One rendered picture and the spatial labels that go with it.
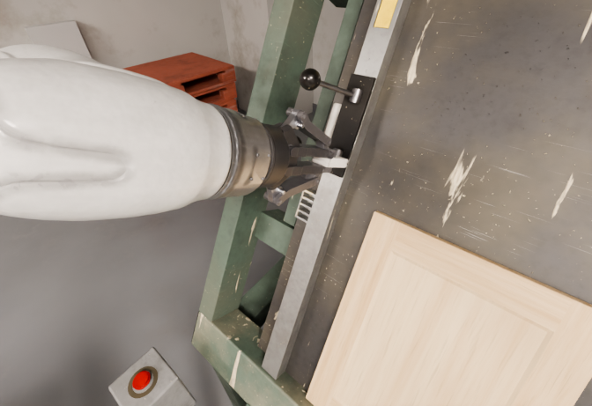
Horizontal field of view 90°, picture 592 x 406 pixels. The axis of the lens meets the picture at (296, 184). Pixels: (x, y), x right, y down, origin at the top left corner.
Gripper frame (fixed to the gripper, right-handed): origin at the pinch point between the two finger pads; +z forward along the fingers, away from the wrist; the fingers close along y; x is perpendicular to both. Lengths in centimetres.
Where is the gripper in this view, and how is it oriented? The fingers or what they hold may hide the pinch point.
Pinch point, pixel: (330, 160)
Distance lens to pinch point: 49.5
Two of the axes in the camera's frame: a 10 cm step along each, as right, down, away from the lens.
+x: -7.8, -3.6, 5.2
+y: 2.8, -9.3, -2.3
